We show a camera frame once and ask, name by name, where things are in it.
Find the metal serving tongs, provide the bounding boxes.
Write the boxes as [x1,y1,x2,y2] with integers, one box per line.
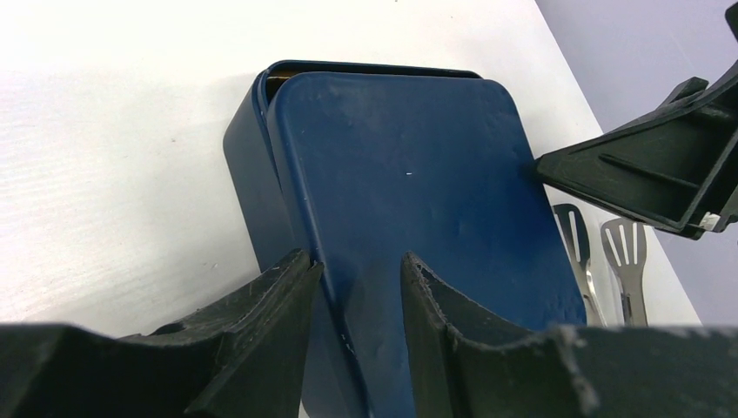
[552,203,648,327]

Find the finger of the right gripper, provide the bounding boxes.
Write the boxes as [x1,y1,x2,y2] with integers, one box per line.
[536,66,737,239]

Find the dark blue chocolate box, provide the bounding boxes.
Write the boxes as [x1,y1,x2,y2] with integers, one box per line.
[223,60,478,417]

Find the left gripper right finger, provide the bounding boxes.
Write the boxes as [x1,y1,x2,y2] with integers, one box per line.
[400,253,737,417]

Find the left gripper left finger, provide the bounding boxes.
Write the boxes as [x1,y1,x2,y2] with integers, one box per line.
[1,250,323,417]

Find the dark blue box lid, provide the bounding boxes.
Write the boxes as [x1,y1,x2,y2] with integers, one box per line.
[267,72,586,417]

